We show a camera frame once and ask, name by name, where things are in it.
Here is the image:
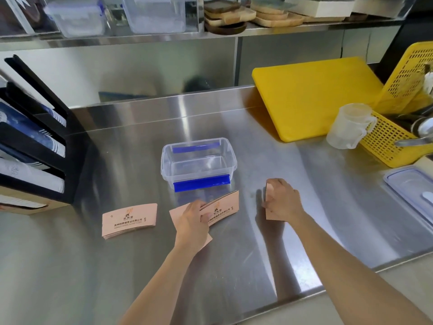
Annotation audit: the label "white flat box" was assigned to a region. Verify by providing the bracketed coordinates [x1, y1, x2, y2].
[351, 0, 419, 18]
[286, 0, 356, 18]

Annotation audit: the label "person's right hand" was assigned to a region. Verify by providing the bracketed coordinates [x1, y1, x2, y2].
[262, 178, 307, 226]

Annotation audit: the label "person's right forearm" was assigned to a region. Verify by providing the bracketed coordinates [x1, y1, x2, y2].
[287, 213, 433, 325]

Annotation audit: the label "stack of brown wooden trays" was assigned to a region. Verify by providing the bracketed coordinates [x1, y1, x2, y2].
[204, 0, 257, 35]

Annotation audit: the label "yellow cutting board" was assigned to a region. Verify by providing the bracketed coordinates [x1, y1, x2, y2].
[252, 57, 390, 143]

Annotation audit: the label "stainless steel shelf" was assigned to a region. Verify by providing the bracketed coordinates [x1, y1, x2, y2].
[0, 0, 420, 53]

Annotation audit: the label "clear container lid blue seal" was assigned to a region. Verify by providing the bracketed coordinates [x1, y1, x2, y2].
[383, 165, 433, 234]

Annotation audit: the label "metal ladle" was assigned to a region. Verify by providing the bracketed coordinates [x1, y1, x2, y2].
[394, 116, 433, 148]

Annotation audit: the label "yellow plastic basket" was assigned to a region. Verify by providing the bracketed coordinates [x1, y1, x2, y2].
[359, 41, 433, 169]

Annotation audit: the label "clear container with blue clips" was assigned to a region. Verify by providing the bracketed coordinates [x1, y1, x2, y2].
[161, 137, 237, 193]

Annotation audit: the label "single pink cup sleeve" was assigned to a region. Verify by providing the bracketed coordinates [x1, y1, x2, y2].
[265, 183, 288, 222]

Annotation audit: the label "clear plastic measuring cup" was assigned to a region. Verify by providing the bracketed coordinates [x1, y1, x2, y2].
[326, 103, 378, 150]

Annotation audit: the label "small clear lidded container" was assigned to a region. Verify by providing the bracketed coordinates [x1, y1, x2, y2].
[44, 0, 106, 38]

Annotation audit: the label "large clear lidded container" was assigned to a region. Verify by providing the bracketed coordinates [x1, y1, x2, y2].
[121, 0, 187, 34]

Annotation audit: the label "person's left hand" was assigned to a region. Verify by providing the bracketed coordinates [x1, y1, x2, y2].
[173, 199, 212, 258]

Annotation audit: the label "black cup holder rack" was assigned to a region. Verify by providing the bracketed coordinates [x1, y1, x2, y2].
[0, 54, 90, 215]

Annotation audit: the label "gift bags with white ribbon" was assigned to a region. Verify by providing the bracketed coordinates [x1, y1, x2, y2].
[0, 0, 51, 35]

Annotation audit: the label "person's left forearm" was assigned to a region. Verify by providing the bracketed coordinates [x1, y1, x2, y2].
[118, 246, 203, 325]

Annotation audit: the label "stack of pink cup sleeves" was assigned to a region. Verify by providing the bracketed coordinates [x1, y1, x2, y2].
[102, 203, 158, 240]

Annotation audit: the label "medium paper cup sleeve dark-blue print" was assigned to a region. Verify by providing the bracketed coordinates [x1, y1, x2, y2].
[0, 101, 67, 158]

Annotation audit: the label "narrow white paper cup sleeve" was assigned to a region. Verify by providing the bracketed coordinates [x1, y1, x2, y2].
[37, 103, 67, 127]

